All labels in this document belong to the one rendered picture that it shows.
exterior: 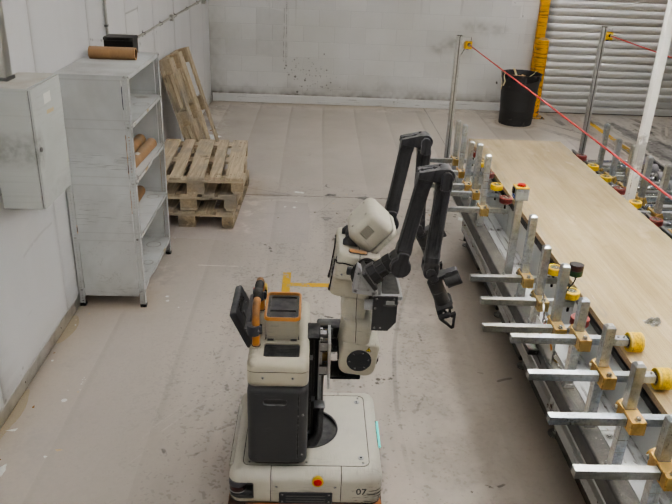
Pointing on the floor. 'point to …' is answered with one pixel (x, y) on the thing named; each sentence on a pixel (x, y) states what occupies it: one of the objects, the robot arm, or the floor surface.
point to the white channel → (650, 103)
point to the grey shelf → (115, 173)
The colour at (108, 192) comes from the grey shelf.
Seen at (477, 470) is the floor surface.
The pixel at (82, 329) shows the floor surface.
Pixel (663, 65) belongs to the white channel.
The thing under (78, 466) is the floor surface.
